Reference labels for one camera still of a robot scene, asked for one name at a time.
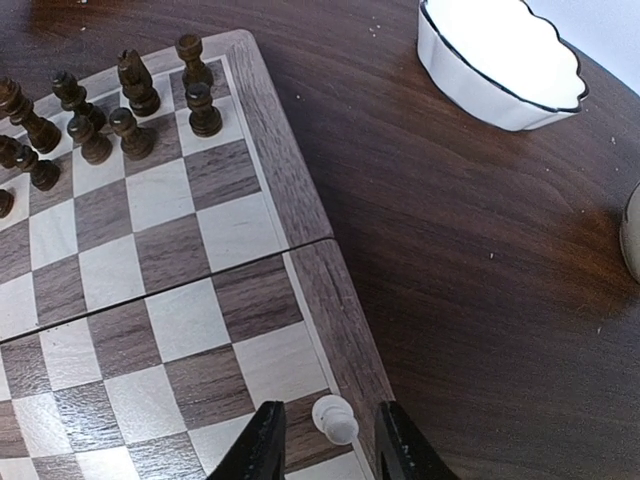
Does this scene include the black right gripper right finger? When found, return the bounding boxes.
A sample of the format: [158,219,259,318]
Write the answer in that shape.
[375,401,453,480]

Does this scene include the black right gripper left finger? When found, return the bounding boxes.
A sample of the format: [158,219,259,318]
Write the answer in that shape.
[207,401,286,480]

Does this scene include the white pawn chess piece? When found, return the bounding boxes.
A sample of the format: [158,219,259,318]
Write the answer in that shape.
[312,394,359,446]

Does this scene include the wooden chess board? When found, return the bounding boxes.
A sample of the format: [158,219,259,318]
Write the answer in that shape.
[1,30,393,479]

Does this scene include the dark pawn chess piece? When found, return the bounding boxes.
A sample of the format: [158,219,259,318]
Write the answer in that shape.
[109,107,157,161]
[67,115,113,165]
[185,83,223,138]

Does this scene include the dark king chess piece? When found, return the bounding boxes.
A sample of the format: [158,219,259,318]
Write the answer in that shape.
[1,76,61,154]

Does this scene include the dark knight chess piece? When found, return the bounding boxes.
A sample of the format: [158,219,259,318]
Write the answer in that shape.
[117,49,161,117]

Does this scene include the dark rook chess piece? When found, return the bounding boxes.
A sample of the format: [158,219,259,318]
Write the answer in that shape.
[175,34,214,88]

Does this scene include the dark bishop chess piece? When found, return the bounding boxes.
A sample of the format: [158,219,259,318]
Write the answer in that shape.
[52,70,106,131]

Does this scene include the plain white round bowl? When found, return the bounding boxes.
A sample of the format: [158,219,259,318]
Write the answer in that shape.
[619,185,640,282]

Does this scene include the white scalloped bowl black rim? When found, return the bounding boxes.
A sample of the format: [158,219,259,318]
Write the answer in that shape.
[417,1,589,132]

